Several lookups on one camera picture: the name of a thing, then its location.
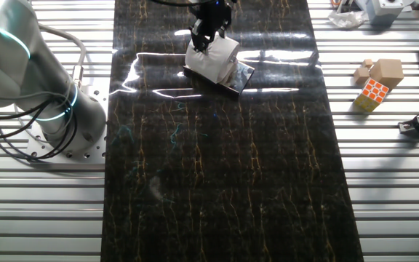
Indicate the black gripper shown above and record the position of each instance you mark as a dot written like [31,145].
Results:
[213,14]

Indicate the white toilet paper roll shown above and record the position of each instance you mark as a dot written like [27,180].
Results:
[213,62]

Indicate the chrome metal roll shelf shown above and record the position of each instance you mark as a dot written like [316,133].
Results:
[244,78]

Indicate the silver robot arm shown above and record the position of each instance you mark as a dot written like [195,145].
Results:
[13,72]

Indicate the crumpled white plastic bag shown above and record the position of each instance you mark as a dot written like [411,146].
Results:
[346,19]

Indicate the black marble pattern mat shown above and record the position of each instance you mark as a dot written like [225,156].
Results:
[231,182]

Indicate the small wooden block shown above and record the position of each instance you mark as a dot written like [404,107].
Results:
[361,75]

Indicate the tiny wooden block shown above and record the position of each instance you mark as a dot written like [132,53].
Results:
[367,63]

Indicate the orange white Rubik's cube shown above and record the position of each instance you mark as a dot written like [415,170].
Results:
[373,92]

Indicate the grey button box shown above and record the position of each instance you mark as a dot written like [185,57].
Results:
[384,12]

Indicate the large wooden block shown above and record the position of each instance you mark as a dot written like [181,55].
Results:
[387,72]

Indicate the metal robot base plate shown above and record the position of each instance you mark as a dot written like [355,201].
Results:
[93,153]

